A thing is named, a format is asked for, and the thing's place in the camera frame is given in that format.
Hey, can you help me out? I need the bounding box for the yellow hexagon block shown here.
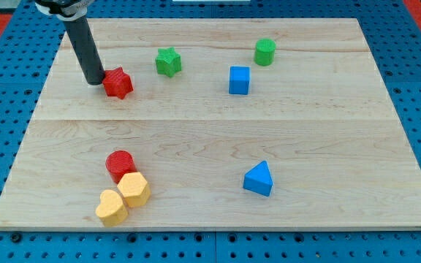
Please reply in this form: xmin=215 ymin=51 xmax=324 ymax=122
xmin=118 ymin=172 xmax=151 ymax=207

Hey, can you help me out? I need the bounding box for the wooden board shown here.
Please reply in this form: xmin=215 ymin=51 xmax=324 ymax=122
xmin=0 ymin=18 xmax=421 ymax=232

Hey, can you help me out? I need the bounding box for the green star block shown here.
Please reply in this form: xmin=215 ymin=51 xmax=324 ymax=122
xmin=155 ymin=47 xmax=181 ymax=77

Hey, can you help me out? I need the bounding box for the green cylinder block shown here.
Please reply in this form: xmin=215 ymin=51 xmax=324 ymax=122
xmin=254 ymin=38 xmax=276 ymax=66

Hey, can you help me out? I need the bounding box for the red star block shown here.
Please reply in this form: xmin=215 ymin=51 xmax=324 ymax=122
xmin=102 ymin=67 xmax=134 ymax=99

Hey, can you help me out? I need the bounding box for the blue triangle block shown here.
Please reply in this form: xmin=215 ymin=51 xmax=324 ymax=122
xmin=243 ymin=161 xmax=273 ymax=197

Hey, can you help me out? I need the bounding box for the red cylinder block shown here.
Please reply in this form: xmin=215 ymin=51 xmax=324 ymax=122
xmin=105 ymin=150 xmax=137 ymax=183

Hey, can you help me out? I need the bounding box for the blue cube block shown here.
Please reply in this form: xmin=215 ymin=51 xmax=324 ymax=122
xmin=229 ymin=66 xmax=251 ymax=95

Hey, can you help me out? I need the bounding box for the robot arm flange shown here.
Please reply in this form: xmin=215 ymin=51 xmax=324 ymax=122
xmin=34 ymin=0 xmax=94 ymax=21

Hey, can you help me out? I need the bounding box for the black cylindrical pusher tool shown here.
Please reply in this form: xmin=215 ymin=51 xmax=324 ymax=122
xmin=64 ymin=16 xmax=105 ymax=85

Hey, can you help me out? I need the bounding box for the yellow heart block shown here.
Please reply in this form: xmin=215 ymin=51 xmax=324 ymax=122
xmin=95 ymin=189 xmax=129 ymax=227

